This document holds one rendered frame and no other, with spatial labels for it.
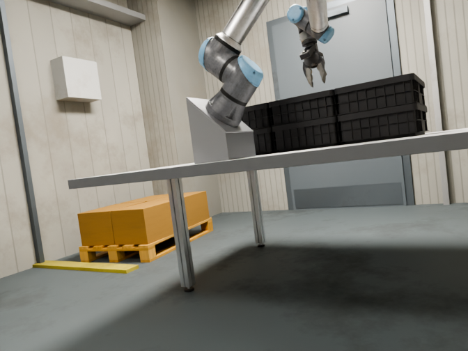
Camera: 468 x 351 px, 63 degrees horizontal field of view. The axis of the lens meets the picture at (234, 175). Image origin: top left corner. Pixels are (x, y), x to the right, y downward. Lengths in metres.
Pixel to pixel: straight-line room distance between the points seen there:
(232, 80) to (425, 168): 3.01
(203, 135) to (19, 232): 2.44
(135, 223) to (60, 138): 1.25
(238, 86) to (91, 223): 2.19
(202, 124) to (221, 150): 0.13
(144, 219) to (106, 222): 0.38
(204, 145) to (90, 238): 2.08
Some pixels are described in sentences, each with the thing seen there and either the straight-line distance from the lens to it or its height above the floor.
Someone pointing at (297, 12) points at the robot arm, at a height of 1.29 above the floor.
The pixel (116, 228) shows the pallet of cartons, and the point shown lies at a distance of 3.17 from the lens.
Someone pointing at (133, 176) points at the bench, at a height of 0.68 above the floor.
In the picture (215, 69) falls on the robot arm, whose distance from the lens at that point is 1.48.
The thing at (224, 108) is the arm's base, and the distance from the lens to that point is 1.44.
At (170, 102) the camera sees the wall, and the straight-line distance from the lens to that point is 4.40.
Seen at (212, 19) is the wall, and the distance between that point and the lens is 5.11.
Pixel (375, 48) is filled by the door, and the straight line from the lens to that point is 4.24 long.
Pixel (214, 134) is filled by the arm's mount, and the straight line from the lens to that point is 1.41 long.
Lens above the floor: 0.71
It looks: 3 degrees down
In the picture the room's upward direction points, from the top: 7 degrees counter-clockwise
